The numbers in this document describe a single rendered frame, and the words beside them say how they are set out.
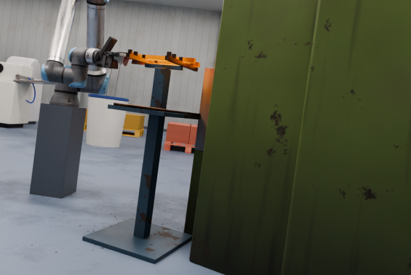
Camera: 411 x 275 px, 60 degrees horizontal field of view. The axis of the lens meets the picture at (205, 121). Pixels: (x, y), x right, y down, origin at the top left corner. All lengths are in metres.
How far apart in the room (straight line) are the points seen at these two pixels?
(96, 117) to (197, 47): 5.98
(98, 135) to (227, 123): 4.01
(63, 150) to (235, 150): 1.32
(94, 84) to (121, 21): 8.97
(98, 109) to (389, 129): 4.55
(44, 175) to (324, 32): 1.93
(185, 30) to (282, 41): 9.51
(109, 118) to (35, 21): 7.48
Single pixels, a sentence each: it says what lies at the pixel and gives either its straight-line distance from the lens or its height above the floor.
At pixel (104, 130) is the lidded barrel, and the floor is 0.24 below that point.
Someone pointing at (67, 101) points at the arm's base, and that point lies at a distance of 2.52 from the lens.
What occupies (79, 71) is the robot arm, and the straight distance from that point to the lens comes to 2.06.
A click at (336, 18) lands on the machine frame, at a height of 1.06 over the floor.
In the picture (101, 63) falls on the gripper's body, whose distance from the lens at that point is 1.99.
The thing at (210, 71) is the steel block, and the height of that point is 0.90.
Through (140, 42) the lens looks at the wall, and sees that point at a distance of 11.11.
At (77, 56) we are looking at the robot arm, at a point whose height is 0.88.
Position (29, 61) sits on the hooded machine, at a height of 1.25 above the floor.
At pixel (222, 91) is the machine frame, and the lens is 1.57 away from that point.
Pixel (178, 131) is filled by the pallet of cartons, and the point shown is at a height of 0.33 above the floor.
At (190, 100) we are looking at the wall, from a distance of 10.64.
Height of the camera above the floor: 0.67
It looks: 1 degrees down
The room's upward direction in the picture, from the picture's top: 8 degrees clockwise
